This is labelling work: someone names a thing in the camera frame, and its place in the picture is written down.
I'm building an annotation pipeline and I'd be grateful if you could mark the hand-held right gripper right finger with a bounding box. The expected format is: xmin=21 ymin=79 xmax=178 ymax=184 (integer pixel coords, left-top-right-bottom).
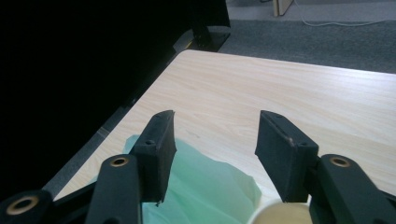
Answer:
xmin=254 ymin=109 xmax=320 ymax=203

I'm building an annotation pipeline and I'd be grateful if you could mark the beige desk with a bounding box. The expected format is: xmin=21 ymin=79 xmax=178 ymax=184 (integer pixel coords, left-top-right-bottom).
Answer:
xmin=272 ymin=0 xmax=294 ymax=18

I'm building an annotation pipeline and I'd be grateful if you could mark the white trash bin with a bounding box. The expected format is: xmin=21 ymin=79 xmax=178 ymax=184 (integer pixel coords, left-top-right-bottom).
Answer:
xmin=247 ymin=199 xmax=315 ymax=224

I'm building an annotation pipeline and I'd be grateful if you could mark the white floor cable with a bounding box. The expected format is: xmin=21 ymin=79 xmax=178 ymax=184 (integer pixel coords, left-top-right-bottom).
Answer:
xmin=292 ymin=0 xmax=396 ymax=28

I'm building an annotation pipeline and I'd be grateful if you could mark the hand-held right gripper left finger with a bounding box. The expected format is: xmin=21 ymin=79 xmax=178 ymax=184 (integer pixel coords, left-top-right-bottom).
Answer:
xmin=128 ymin=109 xmax=177 ymax=207

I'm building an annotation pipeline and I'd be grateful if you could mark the black stand base striped tape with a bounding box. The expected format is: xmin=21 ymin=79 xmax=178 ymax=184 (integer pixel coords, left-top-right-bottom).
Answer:
xmin=172 ymin=25 xmax=233 ymax=53

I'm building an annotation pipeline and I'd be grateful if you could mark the green plastic bag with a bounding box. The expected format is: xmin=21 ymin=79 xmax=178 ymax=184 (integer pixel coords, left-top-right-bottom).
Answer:
xmin=92 ymin=133 xmax=263 ymax=224

